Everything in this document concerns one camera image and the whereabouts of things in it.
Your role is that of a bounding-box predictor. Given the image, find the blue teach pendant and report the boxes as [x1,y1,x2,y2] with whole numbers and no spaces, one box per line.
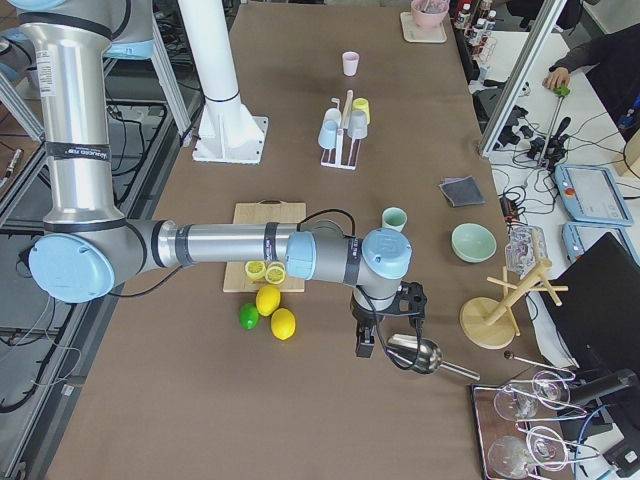
[561,221,638,263]
[554,165,634,226]

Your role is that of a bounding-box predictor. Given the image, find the wooden cutting board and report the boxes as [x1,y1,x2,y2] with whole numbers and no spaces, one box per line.
[222,201,307,294]

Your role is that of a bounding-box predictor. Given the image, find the light blue cup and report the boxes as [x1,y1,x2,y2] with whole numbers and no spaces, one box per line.
[318,107,341,150]

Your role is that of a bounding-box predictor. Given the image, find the person in dark sweater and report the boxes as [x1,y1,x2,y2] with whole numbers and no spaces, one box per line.
[543,24,639,140]

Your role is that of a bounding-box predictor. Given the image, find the aluminium frame post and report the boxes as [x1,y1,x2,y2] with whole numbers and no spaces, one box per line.
[478,0,566,157]

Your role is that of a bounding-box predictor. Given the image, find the grey folded cloth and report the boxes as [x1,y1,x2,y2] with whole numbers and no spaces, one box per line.
[439,176,485,208]

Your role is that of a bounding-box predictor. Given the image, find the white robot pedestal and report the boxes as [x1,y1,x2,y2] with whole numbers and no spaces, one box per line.
[179,0,268,165]

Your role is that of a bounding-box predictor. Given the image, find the glass cup on stand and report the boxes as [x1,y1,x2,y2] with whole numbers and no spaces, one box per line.
[505,226,549,278]

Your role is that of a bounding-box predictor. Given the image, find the green clamp stick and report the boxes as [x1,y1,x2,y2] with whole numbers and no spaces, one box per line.
[537,85,570,167]

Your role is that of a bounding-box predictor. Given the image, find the pink cup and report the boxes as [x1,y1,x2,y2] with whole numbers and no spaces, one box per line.
[342,51,360,77]

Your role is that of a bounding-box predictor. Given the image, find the yellow lemon front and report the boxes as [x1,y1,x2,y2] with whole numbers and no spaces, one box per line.
[270,308,296,341]

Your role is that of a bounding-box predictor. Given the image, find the metal scoop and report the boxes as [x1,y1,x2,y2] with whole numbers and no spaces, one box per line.
[386,333,480,381]

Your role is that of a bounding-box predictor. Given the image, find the yellow cup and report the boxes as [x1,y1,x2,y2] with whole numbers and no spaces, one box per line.
[352,97,371,124]

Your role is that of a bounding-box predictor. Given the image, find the beige tray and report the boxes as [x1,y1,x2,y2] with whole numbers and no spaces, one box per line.
[400,12,447,44]

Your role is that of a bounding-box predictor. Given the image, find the grey cup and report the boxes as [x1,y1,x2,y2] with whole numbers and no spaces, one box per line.
[347,109,368,140]

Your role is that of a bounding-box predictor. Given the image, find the black laptop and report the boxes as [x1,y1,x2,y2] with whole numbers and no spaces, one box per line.
[546,233,639,372]

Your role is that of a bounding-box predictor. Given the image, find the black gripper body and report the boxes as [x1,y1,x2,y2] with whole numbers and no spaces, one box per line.
[351,281,426,333]

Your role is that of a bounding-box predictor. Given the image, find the wine glass rack tray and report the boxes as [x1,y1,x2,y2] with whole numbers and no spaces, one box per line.
[470,367,599,479]

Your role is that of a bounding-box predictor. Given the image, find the yellow lemon near board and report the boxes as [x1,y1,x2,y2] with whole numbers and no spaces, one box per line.
[255,284,281,317]

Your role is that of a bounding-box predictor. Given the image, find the blue teach pendant lower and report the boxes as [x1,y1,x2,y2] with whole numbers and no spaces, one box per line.
[561,221,638,263]

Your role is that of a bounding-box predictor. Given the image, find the pink bowl with ice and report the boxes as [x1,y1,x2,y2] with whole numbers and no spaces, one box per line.
[410,0,449,28]

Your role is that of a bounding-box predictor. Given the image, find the wooden cup tree stand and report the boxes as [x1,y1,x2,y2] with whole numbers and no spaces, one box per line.
[459,259,568,349]

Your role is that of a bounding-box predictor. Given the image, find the mint green bowl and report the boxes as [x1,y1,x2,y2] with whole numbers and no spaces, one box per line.
[451,223,497,263]

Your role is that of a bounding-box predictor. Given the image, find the blue teach pendant upper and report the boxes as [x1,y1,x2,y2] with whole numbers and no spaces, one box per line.
[554,165,634,226]

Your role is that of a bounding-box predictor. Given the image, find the mint green cup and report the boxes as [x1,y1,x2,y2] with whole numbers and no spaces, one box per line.
[381,207,408,232]

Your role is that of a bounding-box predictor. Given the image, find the green lime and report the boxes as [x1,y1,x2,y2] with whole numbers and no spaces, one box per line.
[238,303,261,330]

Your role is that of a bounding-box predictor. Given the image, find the white wire cup rack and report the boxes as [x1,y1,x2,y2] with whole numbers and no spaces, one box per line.
[320,89,355,170]

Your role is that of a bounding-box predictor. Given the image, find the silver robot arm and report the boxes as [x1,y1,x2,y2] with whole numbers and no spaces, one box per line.
[15,1,426,357]

